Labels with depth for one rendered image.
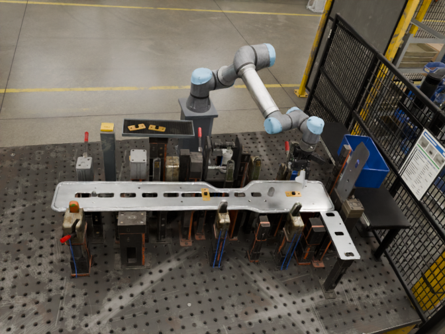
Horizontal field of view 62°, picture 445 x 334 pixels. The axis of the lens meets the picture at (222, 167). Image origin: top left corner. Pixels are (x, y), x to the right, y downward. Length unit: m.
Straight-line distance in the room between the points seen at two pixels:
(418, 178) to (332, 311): 0.77
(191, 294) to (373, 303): 0.92
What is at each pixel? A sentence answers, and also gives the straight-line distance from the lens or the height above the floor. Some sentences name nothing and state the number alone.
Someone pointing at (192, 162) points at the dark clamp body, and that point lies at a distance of 1.90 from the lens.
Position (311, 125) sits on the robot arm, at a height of 1.45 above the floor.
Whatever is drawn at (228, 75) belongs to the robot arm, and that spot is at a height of 1.36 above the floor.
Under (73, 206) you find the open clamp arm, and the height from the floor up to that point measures 1.09.
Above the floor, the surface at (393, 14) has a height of 1.41.
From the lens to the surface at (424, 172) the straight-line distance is 2.01.
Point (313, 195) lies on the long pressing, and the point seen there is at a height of 1.00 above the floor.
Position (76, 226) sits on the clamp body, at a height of 1.06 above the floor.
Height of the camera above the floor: 2.31
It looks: 40 degrees down
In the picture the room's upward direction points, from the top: 11 degrees clockwise
